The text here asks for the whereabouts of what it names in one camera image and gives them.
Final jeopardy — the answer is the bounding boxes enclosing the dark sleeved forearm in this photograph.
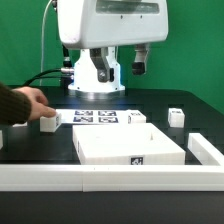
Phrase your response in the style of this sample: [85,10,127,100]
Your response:
[0,83,31,125]

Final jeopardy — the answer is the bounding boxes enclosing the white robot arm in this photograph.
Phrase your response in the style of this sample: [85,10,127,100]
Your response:
[57,0,168,100]

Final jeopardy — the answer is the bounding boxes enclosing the grey cable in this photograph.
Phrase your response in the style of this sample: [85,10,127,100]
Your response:
[39,0,54,87]

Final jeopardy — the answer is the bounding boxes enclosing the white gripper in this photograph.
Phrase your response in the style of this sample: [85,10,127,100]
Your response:
[57,0,168,83]

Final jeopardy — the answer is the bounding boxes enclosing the white square tabletop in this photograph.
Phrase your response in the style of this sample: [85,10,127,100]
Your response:
[73,123,185,165]

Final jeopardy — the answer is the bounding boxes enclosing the marker tag sheet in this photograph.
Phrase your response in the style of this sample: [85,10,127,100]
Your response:
[57,109,128,124]

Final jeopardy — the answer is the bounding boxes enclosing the white front fence wall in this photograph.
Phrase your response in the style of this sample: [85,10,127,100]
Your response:
[0,165,224,192]

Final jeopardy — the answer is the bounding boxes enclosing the white right fence wall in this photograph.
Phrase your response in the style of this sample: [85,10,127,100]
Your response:
[188,133,224,167]

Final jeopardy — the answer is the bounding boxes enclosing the black cables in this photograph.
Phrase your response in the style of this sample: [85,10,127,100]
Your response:
[22,44,75,87]

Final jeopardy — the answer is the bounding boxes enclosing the person's hand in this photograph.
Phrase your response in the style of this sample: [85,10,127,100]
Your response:
[15,87,56,121]

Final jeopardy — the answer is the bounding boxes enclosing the white fence wall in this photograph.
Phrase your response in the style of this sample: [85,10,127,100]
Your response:
[0,165,224,192]
[188,133,224,167]

